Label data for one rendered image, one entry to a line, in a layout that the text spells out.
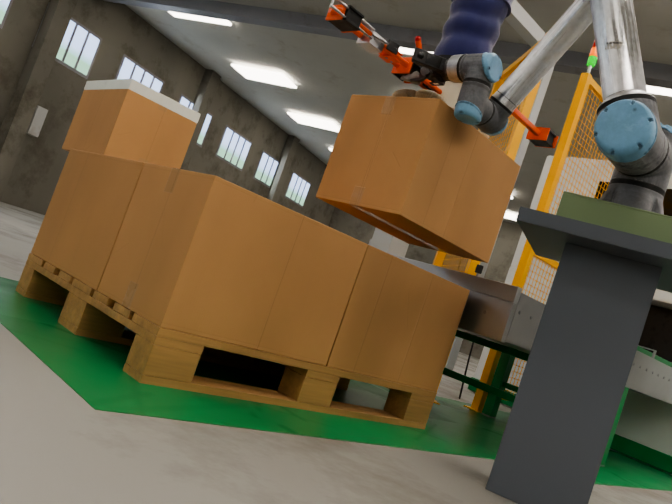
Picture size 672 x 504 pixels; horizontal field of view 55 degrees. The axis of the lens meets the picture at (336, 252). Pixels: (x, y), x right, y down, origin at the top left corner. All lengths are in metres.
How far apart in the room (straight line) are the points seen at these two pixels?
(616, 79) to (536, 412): 0.92
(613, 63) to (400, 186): 0.71
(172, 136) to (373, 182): 1.54
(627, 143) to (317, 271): 0.90
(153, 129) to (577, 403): 2.41
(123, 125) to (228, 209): 1.74
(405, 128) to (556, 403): 0.98
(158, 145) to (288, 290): 1.75
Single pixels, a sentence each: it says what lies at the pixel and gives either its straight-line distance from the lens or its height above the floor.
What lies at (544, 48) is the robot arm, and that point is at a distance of 2.26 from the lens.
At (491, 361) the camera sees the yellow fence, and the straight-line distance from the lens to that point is 3.91.
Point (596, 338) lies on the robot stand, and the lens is 1.87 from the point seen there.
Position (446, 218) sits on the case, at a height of 0.74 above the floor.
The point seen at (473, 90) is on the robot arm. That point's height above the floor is 1.10.
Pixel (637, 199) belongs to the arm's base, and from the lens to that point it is 1.98.
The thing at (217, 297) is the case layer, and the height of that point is 0.25.
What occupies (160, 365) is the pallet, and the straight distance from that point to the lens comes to 1.70.
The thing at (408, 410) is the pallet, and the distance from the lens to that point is 2.40.
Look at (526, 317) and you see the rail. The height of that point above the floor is 0.52.
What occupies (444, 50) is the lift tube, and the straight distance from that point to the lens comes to 2.56.
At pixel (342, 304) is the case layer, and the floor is 0.34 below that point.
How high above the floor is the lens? 0.36
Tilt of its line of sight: 4 degrees up
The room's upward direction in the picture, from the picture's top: 19 degrees clockwise
